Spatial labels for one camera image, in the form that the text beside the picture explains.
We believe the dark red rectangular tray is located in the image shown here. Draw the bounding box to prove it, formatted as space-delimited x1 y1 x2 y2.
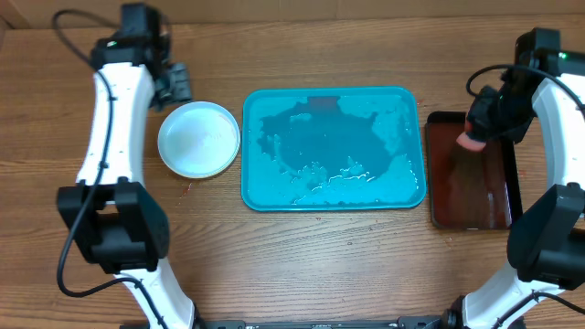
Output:
425 111 523 230

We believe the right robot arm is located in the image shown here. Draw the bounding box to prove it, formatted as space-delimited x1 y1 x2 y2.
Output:
431 27 584 329

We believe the light blue plate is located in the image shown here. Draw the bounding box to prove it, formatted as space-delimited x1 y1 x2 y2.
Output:
157 101 240 179

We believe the teal plastic tray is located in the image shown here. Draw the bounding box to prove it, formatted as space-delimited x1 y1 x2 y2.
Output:
241 86 427 212

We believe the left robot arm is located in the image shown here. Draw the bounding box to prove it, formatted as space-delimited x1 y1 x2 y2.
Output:
51 3 206 328

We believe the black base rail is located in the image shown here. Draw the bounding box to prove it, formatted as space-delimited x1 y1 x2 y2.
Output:
205 315 441 329

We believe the red and grey sponge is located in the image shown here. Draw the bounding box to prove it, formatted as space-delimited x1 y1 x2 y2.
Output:
456 121 486 152

